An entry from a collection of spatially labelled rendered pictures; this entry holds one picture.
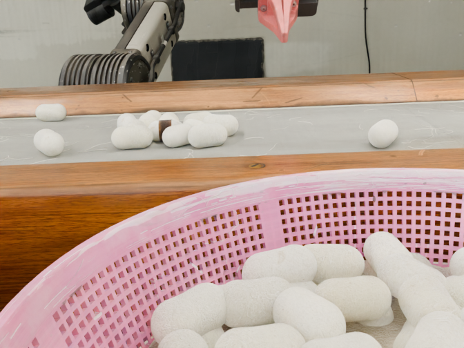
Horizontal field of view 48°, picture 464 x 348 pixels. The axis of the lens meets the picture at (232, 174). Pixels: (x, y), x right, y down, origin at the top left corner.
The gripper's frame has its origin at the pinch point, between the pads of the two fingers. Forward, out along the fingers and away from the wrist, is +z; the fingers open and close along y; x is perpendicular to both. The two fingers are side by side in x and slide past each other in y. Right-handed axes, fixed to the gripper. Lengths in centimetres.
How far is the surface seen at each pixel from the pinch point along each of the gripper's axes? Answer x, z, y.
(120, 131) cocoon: -4.8, 16.5, -15.7
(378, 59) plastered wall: 136, -133, 64
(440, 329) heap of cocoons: -21.7, 39.4, 0.3
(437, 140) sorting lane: -3.6, 18.4, 11.0
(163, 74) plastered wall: 143, -137, -38
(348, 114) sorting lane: 4.9, 8.0, 6.5
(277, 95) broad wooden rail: 7.9, 2.0, -0.6
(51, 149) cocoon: -5.2, 18.4, -21.2
